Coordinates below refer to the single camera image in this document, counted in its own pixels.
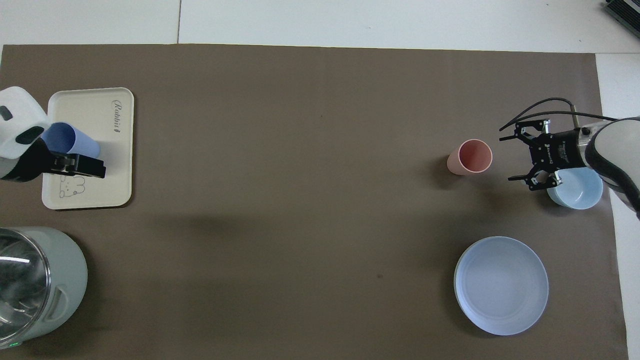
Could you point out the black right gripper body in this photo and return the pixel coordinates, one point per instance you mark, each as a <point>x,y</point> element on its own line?
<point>557,149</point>

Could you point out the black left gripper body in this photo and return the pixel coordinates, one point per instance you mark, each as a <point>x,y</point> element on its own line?
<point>30,167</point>

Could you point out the blue plastic cup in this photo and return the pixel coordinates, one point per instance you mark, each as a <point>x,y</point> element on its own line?
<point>70,140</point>

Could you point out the pink plastic cup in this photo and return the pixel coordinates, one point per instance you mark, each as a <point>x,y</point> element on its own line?
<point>472,156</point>

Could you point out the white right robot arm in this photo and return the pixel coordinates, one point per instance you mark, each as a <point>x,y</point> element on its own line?
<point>617,150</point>

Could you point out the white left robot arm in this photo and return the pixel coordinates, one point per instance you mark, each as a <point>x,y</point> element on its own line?
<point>17,122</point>

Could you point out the cream rabbit print tray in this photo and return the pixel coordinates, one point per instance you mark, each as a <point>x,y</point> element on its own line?
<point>110,175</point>

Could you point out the light blue bowl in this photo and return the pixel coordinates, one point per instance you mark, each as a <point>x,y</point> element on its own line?
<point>580,192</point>

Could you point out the pale blue plate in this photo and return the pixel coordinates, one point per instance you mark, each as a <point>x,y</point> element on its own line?
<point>501,285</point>

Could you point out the pale green cooking pot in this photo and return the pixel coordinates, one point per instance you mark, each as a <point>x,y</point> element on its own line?
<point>67,280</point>

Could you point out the glass pot lid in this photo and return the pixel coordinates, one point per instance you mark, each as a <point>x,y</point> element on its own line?
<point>22,285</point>

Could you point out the dark grey equipment corner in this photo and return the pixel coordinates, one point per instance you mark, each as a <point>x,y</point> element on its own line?
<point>625,10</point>

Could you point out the brown table mat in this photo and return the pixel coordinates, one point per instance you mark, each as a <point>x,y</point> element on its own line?
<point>300,200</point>

